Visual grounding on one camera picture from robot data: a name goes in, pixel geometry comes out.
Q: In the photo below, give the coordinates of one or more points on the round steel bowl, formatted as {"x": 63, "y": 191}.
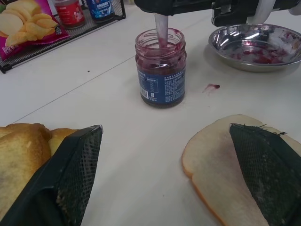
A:
{"x": 256, "y": 50}

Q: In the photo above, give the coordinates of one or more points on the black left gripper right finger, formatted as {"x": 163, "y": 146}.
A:
{"x": 270, "y": 169}

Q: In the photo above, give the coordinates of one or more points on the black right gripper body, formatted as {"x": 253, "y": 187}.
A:
{"x": 231, "y": 13}

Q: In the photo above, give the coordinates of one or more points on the white plastic knife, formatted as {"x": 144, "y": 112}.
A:
{"x": 161, "y": 28}

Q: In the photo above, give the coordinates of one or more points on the glass jam jar blue label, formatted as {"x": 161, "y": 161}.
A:
{"x": 161, "y": 80}

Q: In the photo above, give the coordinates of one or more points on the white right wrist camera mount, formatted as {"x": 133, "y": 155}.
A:
{"x": 262, "y": 11}

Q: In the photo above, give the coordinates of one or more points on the pink potato chip bag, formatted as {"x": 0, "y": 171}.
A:
{"x": 26, "y": 28}

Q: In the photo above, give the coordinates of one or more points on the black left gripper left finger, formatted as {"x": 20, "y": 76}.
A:
{"x": 70, "y": 179}

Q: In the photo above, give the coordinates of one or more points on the toasted bread slice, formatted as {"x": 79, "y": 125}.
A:
{"x": 21, "y": 162}
{"x": 30, "y": 128}
{"x": 58, "y": 140}

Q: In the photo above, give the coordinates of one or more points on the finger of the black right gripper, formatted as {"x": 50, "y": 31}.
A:
{"x": 188, "y": 5}

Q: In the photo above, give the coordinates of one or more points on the purple jam stain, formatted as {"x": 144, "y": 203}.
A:
{"x": 212, "y": 86}

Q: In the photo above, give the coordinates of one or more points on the red label jar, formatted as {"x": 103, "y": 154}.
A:
{"x": 70, "y": 14}

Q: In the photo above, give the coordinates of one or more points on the pale bread slice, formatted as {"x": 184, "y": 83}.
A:
{"x": 214, "y": 164}

